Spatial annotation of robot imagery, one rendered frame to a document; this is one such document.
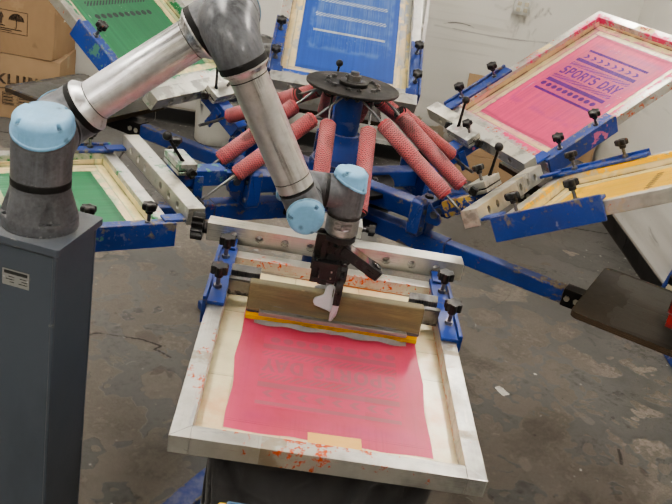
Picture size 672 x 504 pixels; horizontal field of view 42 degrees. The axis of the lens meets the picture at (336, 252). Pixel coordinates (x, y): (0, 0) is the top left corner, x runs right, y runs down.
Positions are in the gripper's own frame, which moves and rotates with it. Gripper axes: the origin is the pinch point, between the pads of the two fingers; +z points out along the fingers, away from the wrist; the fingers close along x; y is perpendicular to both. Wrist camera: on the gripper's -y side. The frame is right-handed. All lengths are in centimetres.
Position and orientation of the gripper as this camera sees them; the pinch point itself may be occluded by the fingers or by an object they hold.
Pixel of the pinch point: (333, 311)
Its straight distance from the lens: 203.0
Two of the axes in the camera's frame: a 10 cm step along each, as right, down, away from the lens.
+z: -1.8, 8.9, 4.2
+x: -0.1, 4.2, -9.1
